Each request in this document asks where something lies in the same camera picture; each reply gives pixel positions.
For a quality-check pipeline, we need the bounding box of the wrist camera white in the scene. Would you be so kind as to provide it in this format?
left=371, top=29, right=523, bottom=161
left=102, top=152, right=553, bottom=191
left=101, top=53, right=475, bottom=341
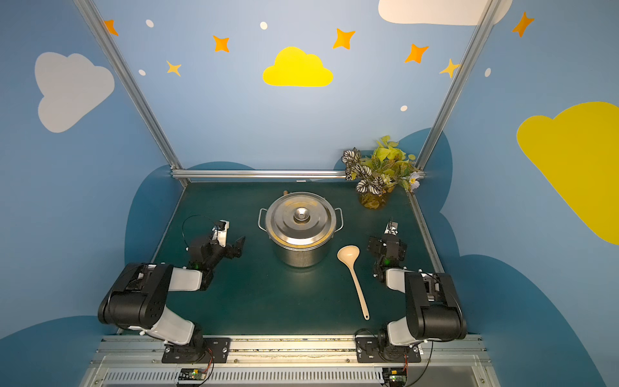
left=385, top=220, right=398, bottom=235
left=211, top=220, right=229, bottom=248

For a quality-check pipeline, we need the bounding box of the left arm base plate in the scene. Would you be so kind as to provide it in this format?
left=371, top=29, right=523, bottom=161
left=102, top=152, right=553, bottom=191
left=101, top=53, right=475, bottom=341
left=161, top=337, right=231, bottom=364

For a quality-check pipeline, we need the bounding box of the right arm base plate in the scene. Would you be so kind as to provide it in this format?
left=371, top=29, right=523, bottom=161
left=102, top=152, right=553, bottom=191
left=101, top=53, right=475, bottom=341
left=354, top=336, right=422, bottom=363

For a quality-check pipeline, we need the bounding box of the aluminium frame post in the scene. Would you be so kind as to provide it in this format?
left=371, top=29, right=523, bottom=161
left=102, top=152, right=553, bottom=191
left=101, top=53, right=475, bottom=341
left=74, top=0, right=183, bottom=175
left=415, top=0, right=502, bottom=170

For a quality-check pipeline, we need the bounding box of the right circuit board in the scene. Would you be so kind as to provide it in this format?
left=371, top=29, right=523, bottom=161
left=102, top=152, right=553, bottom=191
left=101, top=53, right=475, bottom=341
left=382, top=369, right=408, bottom=387

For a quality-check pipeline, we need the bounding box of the beige plastic ladle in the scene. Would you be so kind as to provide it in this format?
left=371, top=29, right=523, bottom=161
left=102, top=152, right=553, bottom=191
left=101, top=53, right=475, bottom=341
left=337, top=245, right=370, bottom=321

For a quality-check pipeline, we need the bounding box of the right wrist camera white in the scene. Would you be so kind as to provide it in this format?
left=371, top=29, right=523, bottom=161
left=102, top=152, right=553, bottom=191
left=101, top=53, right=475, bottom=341
left=385, top=220, right=398, bottom=235

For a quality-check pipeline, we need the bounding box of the right aluminium frame post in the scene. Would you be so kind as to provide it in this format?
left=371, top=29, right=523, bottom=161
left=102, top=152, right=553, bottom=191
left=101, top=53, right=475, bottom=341
left=415, top=0, right=502, bottom=170

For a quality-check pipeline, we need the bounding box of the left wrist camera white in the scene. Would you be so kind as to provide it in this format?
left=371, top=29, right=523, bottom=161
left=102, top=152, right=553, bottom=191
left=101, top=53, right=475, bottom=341
left=211, top=220, right=229, bottom=248

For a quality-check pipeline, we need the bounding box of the circuit board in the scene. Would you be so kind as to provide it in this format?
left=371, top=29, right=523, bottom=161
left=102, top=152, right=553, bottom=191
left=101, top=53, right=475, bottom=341
left=177, top=369, right=208, bottom=384
left=382, top=369, right=408, bottom=387

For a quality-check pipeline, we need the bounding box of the back horizontal aluminium bar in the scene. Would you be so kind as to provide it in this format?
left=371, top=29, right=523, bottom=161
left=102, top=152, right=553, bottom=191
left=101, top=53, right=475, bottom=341
left=172, top=169, right=346, bottom=180

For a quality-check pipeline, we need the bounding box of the left aluminium frame post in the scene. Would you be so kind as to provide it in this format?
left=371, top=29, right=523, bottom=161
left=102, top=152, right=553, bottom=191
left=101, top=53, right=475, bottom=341
left=74, top=0, right=183, bottom=175

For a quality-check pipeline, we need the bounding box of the potted plant with striped leaves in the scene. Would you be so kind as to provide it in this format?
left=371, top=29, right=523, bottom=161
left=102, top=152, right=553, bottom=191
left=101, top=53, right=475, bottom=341
left=341, top=135, right=425, bottom=210

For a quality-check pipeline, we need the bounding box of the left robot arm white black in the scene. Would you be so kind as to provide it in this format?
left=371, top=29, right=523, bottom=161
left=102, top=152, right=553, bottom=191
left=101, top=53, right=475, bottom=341
left=98, top=235, right=246, bottom=364

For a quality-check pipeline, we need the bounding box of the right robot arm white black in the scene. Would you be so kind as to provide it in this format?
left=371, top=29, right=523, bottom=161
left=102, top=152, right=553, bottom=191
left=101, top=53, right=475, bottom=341
left=368, top=233, right=467, bottom=362

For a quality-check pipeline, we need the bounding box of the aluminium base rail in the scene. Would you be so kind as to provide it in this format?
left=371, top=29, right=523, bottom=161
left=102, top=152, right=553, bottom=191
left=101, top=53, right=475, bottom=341
left=81, top=333, right=500, bottom=386

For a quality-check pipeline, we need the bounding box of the left circuit board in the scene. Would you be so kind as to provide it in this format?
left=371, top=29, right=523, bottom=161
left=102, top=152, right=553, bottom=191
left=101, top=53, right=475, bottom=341
left=177, top=369, right=208, bottom=384

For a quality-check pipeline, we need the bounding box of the stainless steel pot lid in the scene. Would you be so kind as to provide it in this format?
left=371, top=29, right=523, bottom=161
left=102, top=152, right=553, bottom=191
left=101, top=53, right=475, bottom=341
left=264, top=192, right=338, bottom=249

